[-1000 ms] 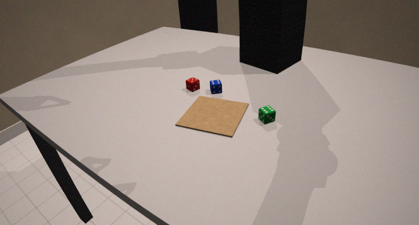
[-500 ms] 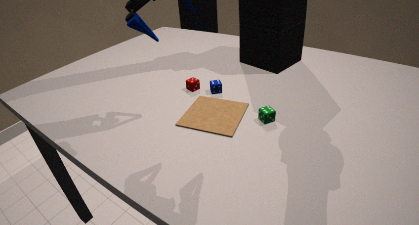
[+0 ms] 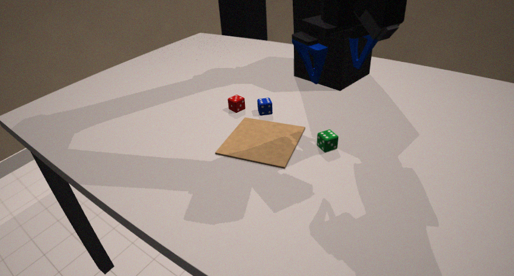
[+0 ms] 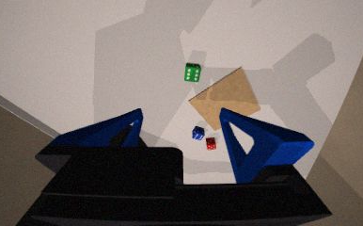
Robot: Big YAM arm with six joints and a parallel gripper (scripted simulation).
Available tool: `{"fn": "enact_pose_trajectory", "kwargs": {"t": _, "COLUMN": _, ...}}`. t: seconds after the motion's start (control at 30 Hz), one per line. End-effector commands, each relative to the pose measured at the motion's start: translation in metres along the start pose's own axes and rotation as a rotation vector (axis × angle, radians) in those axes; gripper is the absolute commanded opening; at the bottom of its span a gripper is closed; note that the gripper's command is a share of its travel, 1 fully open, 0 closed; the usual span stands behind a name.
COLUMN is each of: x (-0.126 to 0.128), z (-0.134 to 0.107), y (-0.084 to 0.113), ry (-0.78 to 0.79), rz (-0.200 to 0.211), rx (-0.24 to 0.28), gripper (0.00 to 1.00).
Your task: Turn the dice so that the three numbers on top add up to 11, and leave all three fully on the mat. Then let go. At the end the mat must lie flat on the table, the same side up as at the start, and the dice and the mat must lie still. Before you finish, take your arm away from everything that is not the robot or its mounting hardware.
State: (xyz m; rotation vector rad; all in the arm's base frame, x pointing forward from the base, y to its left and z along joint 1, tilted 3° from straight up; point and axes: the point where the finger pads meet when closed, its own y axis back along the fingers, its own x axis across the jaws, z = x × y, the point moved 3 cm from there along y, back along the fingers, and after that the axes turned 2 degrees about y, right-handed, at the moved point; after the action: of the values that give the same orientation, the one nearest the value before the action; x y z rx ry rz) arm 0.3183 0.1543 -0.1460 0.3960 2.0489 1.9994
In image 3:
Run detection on blue die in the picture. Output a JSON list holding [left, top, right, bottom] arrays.
[[257, 98, 273, 115]]

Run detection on tan flat mat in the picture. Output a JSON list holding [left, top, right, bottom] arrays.
[[215, 118, 305, 169]]

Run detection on green dice with white pips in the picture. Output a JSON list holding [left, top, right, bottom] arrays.
[[317, 129, 338, 153]]

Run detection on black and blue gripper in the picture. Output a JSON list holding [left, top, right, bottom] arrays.
[[292, 0, 378, 84]]

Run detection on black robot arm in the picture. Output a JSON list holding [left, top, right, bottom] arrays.
[[324, 0, 407, 41]]

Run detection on red die with white pips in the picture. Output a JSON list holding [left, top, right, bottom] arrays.
[[228, 95, 245, 113]]

